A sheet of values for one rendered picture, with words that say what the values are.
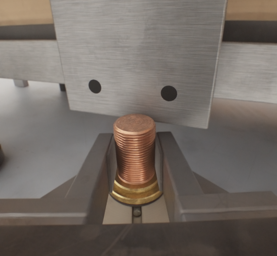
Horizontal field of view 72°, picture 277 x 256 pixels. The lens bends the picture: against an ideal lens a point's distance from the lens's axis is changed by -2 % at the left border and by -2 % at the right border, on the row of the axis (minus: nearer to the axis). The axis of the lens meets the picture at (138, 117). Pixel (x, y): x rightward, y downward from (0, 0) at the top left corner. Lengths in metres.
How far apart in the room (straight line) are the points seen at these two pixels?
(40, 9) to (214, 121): 0.35
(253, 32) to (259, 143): 0.21
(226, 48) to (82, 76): 0.12
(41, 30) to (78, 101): 0.17
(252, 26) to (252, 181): 0.19
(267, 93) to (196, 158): 0.15
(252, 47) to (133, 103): 0.11
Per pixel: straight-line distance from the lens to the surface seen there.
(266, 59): 0.19
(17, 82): 0.76
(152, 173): 0.16
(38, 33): 0.33
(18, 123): 0.48
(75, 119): 0.44
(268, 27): 0.24
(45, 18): 0.31
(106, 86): 0.16
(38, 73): 0.27
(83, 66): 0.16
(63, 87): 0.63
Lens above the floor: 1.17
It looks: 27 degrees up
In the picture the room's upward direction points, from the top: 179 degrees clockwise
